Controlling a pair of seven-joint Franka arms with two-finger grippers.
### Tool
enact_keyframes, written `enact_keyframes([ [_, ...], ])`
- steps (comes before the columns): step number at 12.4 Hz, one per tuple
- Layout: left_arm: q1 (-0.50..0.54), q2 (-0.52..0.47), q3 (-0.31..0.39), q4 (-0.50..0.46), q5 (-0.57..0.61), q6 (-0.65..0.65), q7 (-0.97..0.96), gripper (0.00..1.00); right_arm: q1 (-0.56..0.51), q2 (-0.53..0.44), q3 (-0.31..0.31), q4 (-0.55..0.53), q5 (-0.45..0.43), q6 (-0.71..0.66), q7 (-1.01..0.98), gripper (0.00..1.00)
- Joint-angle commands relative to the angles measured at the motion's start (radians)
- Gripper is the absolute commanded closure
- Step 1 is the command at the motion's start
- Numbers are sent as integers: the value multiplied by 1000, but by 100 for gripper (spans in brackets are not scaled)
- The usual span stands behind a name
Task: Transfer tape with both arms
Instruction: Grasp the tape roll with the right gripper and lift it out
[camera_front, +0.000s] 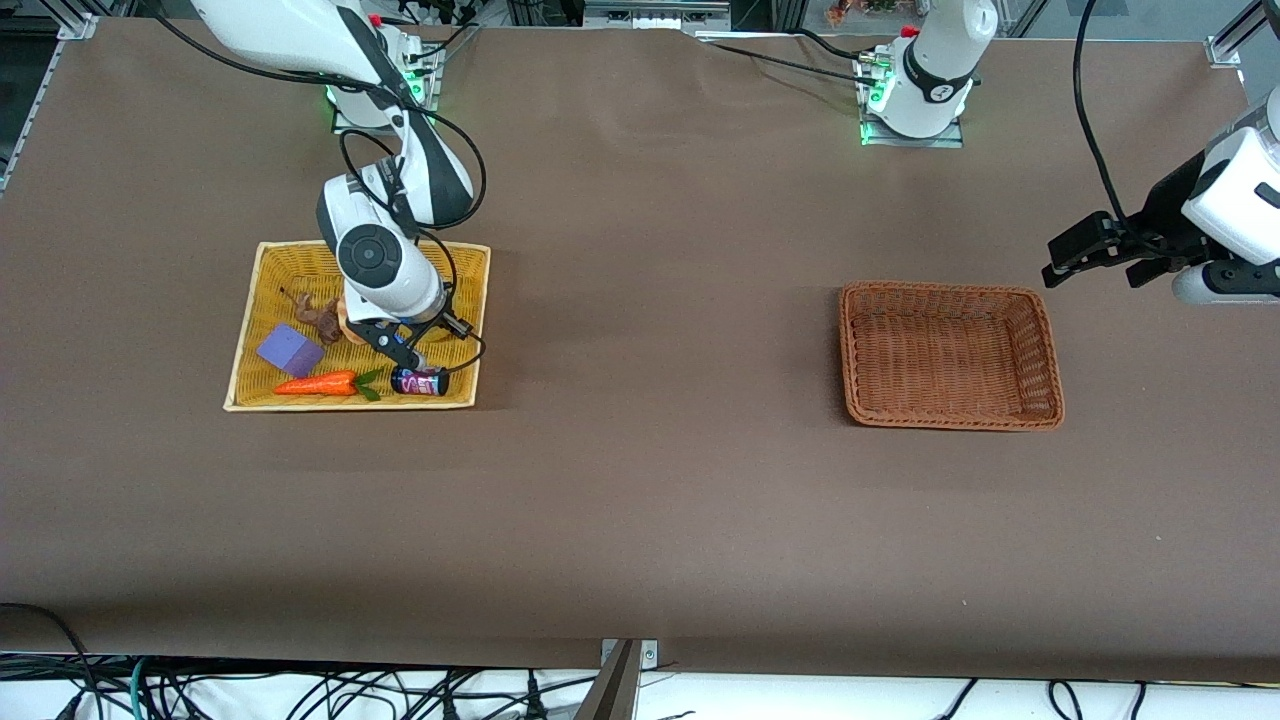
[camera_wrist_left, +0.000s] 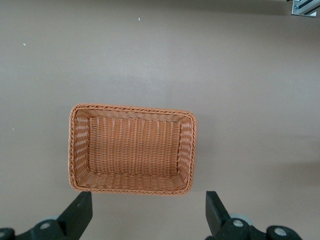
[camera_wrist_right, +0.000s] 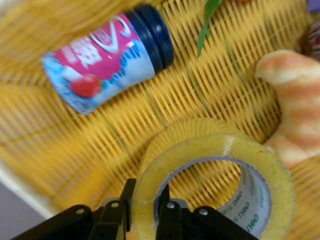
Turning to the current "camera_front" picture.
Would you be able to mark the brown table cover sheet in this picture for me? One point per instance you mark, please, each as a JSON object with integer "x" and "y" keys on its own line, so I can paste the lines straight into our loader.
{"x": 640, "y": 500}

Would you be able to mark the aluminium frame profile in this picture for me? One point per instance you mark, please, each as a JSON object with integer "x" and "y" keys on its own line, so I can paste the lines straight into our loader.
{"x": 80, "y": 27}
{"x": 1240, "y": 35}

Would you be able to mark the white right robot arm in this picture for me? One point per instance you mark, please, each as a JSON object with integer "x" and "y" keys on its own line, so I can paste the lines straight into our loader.
{"x": 380, "y": 260}

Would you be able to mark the orange toy carrot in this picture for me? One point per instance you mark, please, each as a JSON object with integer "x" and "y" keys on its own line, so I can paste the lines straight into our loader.
{"x": 315, "y": 384}

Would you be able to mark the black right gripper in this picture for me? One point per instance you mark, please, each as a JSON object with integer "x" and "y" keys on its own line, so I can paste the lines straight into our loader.
{"x": 437, "y": 322}

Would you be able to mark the small printed can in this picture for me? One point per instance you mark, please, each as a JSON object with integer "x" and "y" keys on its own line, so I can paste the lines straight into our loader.
{"x": 420, "y": 381}

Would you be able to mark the brown wicker basket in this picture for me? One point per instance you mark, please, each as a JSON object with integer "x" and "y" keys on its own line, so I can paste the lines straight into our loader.
{"x": 950, "y": 350}

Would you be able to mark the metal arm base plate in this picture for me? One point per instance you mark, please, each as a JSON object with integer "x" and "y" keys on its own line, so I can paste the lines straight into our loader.
{"x": 432, "y": 100}
{"x": 868, "y": 125}

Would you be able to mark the yellow wicker basket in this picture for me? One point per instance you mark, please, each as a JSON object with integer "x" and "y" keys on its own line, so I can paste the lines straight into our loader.
{"x": 290, "y": 265}

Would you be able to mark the toy croissant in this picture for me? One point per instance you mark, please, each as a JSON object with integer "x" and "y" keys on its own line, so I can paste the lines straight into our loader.
{"x": 343, "y": 322}

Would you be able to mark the metal table bracket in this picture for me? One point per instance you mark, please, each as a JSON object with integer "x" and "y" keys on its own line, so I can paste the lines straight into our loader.
{"x": 622, "y": 685}

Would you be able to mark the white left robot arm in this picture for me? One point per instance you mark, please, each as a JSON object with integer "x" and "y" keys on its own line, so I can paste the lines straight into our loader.
{"x": 935, "y": 70}

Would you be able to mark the purple foam cube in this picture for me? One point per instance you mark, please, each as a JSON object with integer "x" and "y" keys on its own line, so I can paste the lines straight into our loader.
{"x": 290, "y": 350}

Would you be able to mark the brown lion figurine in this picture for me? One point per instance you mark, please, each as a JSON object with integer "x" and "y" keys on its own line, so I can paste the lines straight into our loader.
{"x": 318, "y": 318}

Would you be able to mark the grey metal equipment box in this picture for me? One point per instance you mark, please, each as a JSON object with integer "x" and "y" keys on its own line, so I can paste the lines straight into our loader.
{"x": 655, "y": 12}

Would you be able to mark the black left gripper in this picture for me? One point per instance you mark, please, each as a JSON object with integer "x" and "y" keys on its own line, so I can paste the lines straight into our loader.
{"x": 1168, "y": 212}

